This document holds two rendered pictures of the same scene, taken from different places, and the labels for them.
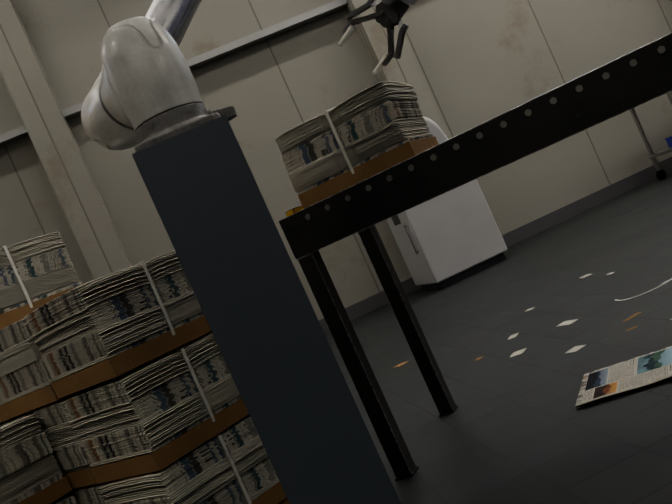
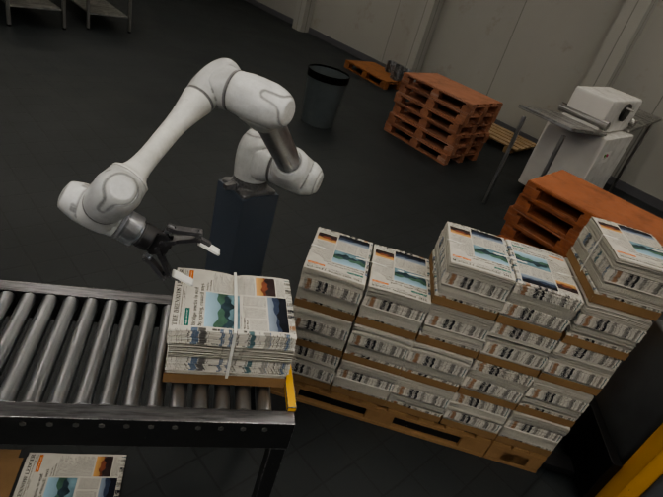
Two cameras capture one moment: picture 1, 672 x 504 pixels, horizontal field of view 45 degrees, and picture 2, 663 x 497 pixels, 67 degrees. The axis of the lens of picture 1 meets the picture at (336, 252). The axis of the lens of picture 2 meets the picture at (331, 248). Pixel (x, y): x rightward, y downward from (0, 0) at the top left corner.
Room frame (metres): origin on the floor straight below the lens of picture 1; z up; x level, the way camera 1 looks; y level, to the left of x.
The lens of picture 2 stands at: (3.50, -0.83, 2.06)
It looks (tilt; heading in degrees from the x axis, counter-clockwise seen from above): 32 degrees down; 138
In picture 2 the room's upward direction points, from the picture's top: 17 degrees clockwise
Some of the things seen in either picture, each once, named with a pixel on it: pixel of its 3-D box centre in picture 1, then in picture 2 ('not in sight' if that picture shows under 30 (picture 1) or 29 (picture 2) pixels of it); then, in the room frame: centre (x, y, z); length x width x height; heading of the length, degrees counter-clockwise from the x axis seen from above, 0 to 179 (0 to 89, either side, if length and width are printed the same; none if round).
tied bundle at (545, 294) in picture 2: not in sight; (530, 287); (2.63, 1.19, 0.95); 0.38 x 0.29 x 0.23; 138
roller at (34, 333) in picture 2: not in sight; (29, 346); (2.21, -0.74, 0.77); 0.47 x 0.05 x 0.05; 156
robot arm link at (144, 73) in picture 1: (146, 72); (257, 154); (1.71, 0.21, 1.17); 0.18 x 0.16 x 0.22; 35
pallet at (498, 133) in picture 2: not in sight; (493, 134); (-1.11, 5.83, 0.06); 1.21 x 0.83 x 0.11; 9
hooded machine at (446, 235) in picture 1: (429, 200); not in sight; (6.70, -0.88, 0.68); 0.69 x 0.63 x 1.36; 99
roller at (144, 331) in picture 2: not in sight; (141, 353); (2.34, -0.44, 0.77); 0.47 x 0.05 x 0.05; 156
